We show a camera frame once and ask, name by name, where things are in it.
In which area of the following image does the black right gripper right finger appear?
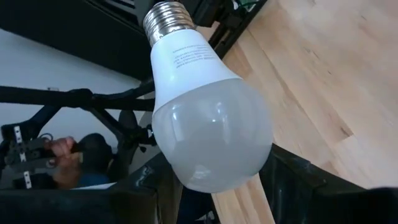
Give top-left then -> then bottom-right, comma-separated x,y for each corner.
259,142 -> 364,224

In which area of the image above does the black metal table frame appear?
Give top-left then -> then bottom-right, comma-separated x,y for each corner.
0,0 -> 269,156

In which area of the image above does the white lightbulb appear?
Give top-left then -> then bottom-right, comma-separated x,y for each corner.
142,0 -> 275,195

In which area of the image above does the person's hand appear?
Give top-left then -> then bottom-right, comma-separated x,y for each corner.
44,136 -> 84,190

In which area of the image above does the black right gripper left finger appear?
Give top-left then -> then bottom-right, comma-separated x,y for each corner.
108,152 -> 184,224

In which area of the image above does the black leader arm handle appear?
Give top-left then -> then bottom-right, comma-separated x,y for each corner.
0,122 -> 58,191

